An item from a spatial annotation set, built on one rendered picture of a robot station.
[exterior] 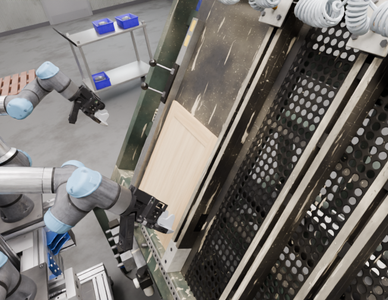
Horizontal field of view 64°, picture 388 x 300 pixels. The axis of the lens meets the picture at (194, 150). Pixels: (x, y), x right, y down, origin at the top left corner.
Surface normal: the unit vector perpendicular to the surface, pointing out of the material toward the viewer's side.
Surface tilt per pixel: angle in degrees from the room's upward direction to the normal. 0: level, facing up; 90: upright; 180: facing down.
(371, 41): 56
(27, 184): 69
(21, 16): 90
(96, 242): 0
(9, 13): 90
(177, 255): 90
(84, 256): 0
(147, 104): 90
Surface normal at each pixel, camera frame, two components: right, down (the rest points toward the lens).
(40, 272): -0.14, -0.79
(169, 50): 0.45, 0.48
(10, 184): 0.28, 0.23
